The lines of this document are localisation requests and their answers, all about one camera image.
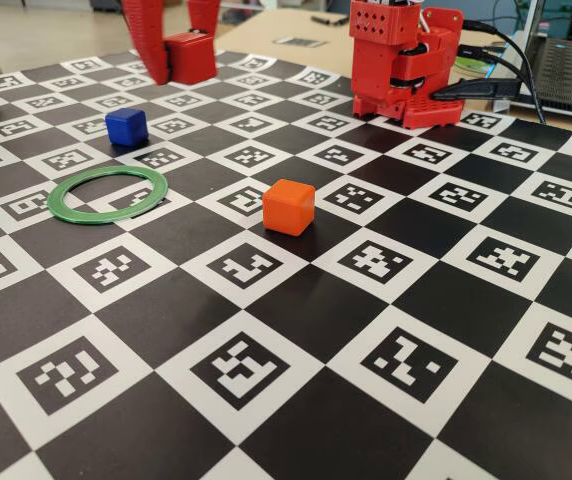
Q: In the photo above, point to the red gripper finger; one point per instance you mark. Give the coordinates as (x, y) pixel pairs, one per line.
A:
(203, 15)
(146, 35)

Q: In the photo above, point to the red cube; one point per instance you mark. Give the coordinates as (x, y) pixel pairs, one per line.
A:
(193, 57)

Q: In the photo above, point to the blue cube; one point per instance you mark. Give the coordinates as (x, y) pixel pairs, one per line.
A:
(126, 127)

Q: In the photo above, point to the orange cube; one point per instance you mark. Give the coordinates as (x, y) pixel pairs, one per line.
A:
(288, 207)

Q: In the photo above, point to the red robot arm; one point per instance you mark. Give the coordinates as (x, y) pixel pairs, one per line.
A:
(381, 65)

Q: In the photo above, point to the black pen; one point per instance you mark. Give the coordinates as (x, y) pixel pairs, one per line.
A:
(328, 20)

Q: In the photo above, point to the black white marker checkerboard mat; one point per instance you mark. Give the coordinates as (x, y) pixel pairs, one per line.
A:
(316, 325)

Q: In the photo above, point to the black laptop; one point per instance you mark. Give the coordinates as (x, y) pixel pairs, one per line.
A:
(566, 70)

